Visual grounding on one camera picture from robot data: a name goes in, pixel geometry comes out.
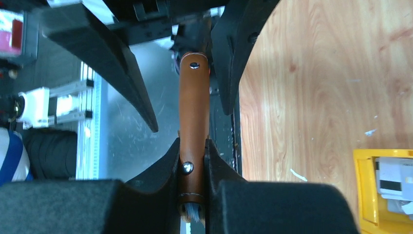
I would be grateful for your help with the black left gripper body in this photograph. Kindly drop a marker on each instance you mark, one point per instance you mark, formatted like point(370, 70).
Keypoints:
point(139, 21)

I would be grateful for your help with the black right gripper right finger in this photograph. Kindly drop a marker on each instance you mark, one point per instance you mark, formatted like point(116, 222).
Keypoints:
point(237, 206)

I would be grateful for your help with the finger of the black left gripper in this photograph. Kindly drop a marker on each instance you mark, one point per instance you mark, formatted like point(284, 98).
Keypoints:
point(233, 38)
point(75, 28)

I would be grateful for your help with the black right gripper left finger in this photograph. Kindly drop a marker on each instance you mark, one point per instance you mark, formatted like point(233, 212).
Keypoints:
point(146, 204)

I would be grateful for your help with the brown leather card holder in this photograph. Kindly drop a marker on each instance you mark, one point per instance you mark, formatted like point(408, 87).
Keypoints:
point(194, 109)

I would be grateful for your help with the yellow bin left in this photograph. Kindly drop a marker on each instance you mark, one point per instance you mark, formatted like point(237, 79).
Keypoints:
point(374, 218)

